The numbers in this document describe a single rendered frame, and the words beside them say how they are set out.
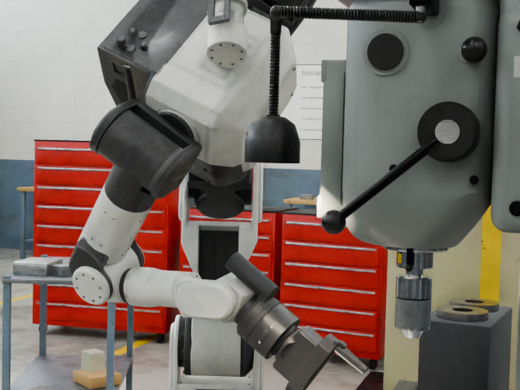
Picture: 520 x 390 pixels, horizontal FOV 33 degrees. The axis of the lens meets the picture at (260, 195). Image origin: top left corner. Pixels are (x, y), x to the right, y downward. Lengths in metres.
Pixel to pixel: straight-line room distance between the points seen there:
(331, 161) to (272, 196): 9.47
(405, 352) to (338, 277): 2.90
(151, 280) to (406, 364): 1.55
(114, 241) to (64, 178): 5.05
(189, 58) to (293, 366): 0.55
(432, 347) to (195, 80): 0.61
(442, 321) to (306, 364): 0.25
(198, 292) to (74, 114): 10.30
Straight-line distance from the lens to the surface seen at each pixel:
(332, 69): 1.18
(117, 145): 1.45
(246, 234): 1.82
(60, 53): 11.91
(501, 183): 1.04
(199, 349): 1.84
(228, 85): 1.50
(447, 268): 2.92
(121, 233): 1.55
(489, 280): 2.91
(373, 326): 5.81
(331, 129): 1.17
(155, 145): 1.44
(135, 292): 1.60
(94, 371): 4.29
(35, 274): 4.11
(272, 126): 1.11
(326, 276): 5.88
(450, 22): 1.08
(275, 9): 0.98
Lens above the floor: 1.43
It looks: 3 degrees down
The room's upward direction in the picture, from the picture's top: 2 degrees clockwise
